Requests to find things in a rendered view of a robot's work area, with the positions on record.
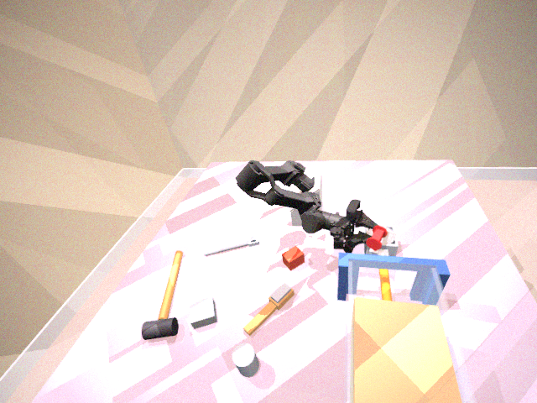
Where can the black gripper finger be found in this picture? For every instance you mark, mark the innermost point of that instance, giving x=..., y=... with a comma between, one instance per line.
x=361, y=238
x=364, y=221

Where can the grey cylinder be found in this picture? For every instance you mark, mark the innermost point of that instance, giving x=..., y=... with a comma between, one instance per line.
x=245, y=359

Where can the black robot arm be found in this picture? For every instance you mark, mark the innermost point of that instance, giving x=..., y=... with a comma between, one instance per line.
x=307, y=202

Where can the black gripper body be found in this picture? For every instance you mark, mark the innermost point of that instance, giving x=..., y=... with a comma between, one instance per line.
x=349, y=220

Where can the mallet with dark grey head and wooden handle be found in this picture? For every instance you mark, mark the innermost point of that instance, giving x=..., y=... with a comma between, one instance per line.
x=164, y=326

